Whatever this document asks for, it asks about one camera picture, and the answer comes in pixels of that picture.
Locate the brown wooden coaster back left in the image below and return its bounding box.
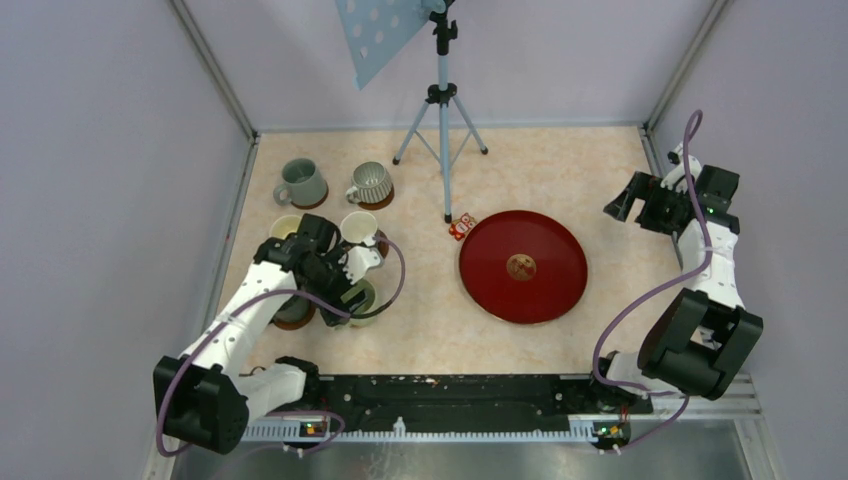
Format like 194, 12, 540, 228
290, 191, 329, 210

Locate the light green mug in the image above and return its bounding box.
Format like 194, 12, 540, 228
348, 279, 380, 328

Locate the brown wooden coaster front left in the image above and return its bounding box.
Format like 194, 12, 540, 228
271, 311, 315, 331

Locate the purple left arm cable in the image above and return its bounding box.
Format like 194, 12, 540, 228
154, 234, 407, 460

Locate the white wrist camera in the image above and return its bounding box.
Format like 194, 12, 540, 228
339, 246, 384, 285
661, 142, 703, 193

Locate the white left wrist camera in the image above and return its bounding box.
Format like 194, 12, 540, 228
339, 246, 384, 285

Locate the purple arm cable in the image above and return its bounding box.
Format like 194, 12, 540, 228
590, 108, 714, 456
154, 234, 407, 460

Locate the red owl number tag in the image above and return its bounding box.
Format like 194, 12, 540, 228
448, 213, 477, 241

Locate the dark green mug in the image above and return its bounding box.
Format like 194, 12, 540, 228
272, 296, 315, 320

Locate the cream ceramic mug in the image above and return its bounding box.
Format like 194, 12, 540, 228
269, 215, 302, 239

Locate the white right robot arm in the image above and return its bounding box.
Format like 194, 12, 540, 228
586, 165, 763, 412

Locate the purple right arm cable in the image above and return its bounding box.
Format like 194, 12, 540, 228
590, 108, 714, 456

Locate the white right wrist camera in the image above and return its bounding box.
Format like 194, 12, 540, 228
661, 142, 703, 193

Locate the ribbed grey white cup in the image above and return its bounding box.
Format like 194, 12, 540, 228
345, 161, 393, 204

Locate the white faceted cup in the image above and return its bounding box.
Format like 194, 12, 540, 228
339, 211, 379, 247

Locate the blue perforated board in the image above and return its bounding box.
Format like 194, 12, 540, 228
334, 0, 449, 90

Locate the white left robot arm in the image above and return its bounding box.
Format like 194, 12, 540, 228
153, 214, 383, 457

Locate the red round tray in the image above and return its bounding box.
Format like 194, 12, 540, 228
458, 210, 588, 325

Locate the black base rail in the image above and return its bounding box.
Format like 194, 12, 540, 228
272, 374, 636, 434

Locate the light blue tripod stand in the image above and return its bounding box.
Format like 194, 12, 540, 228
392, 1, 489, 224

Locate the grey ceramic mug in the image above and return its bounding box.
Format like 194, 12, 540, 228
272, 158, 329, 206

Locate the brown wooden coaster back middle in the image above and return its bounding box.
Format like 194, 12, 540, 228
358, 189, 395, 211

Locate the dark brown wooden coaster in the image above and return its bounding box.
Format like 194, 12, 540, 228
375, 230, 390, 259

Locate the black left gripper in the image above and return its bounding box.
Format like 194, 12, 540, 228
303, 245, 370, 326

